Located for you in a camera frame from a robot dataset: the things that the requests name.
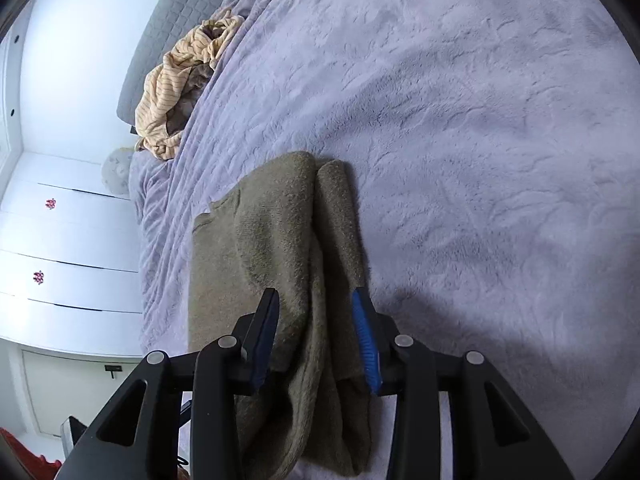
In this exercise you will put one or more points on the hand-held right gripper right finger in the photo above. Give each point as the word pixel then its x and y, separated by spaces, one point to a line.
pixel 365 345

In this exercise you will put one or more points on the white drawer cabinet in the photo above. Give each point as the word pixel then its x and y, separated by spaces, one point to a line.
pixel 75 240

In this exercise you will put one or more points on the lavender fleece blanket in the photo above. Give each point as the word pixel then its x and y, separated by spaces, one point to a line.
pixel 450 160

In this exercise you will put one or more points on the olive green towel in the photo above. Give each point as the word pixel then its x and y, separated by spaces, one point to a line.
pixel 280 240

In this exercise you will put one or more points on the person's left forearm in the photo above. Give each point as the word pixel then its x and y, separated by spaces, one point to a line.
pixel 30 460

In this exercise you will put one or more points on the white round plush toy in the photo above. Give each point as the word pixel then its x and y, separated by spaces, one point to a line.
pixel 116 170

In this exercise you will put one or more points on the grey quilted headboard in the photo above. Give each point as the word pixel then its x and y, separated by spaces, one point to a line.
pixel 165 15

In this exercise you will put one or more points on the yellow striped garment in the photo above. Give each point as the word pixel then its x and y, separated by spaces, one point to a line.
pixel 165 95

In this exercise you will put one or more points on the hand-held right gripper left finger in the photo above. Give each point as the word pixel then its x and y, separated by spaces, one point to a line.
pixel 265 355

